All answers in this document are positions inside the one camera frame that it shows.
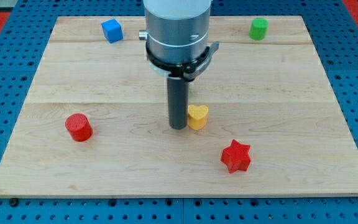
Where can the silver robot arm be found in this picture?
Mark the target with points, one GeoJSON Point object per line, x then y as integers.
{"type": "Point", "coordinates": [177, 36]}

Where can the blue cube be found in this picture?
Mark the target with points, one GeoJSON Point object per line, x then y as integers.
{"type": "Point", "coordinates": [112, 31]}

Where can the yellow heart block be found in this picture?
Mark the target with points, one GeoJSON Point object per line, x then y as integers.
{"type": "Point", "coordinates": [197, 116]}

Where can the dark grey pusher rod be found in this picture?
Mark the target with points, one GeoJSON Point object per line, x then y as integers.
{"type": "Point", "coordinates": [177, 91]}

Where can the red star block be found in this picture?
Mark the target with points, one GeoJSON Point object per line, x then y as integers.
{"type": "Point", "coordinates": [236, 156]}

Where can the wooden board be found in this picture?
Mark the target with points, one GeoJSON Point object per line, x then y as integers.
{"type": "Point", "coordinates": [272, 94]}

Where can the red cylinder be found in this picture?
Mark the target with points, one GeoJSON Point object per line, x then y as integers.
{"type": "Point", "coordinates": [78, 127]}

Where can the green cylinder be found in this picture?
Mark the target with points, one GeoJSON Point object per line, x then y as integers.
{"type": "Point", "coordinates": [258, 28]}

